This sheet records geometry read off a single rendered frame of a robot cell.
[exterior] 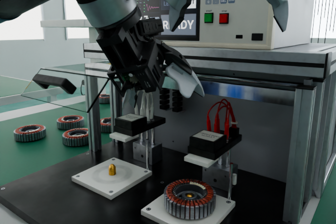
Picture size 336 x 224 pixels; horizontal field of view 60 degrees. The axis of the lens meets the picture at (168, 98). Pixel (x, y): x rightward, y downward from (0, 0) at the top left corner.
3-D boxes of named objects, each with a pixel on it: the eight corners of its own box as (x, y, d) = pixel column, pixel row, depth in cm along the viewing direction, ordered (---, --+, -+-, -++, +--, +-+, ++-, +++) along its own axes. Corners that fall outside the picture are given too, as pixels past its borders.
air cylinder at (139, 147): (151, 165, 85) (151, 147, 84) (133, 158, 89) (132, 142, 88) (162, 159, 89) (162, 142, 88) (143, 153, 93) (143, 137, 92)
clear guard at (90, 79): (87, 113, 54) (85, 81, 52) (20, 96, 68) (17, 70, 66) (184, 86, 79) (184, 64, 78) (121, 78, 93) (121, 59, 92)
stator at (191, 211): (196, 229, 56) (197, 212, 55) (153, 207, 63) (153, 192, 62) (224, 203, 64) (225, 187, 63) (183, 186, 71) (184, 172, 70)
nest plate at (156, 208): (201, 244, 54) (201, 238, 53) (140, 214, 62) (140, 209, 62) (235, 206, 65) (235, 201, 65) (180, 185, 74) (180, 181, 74)
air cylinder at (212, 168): (228, 192, 71) (229, 171, 70) (201, 182, 75) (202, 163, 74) (237, 183, 75) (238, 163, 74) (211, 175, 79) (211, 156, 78)
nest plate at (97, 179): (111, 200, 68) (110, 195, 67) (71, 180, 76) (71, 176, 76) (152, 175, 79) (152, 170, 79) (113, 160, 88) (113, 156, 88)
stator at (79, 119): (82, 121, 133) (82, 113, 132) (86, 128, 123) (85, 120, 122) (56, 124, 129) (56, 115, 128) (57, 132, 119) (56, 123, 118)
